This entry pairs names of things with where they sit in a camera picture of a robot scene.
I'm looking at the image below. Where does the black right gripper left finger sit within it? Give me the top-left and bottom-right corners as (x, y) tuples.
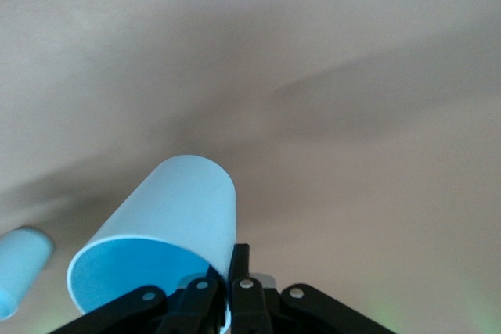
(155, 276), (219, 334)

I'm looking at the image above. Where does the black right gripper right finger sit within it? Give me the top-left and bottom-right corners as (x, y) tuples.
(227, 243), (274, 334)

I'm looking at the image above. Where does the blue plastic cup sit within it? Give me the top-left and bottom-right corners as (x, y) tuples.
(0, 225), (56, 321)
(66, 154), (239, 330)

